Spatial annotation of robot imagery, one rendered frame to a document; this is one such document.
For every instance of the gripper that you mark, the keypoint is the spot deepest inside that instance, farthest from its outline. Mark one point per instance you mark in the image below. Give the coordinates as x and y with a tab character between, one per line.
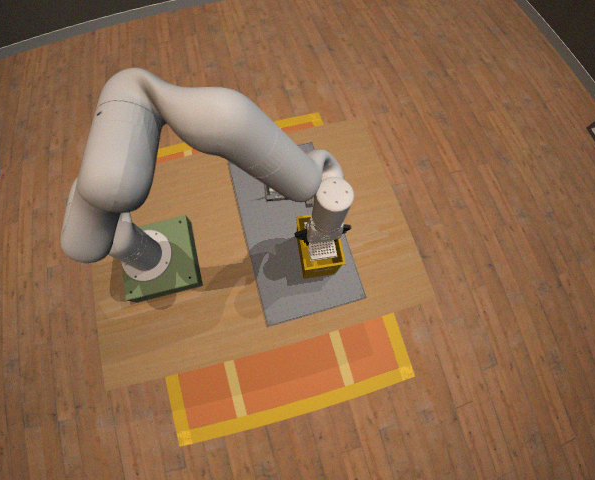
311	235

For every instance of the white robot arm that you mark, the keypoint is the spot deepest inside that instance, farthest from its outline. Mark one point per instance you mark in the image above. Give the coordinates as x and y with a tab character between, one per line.
119	160

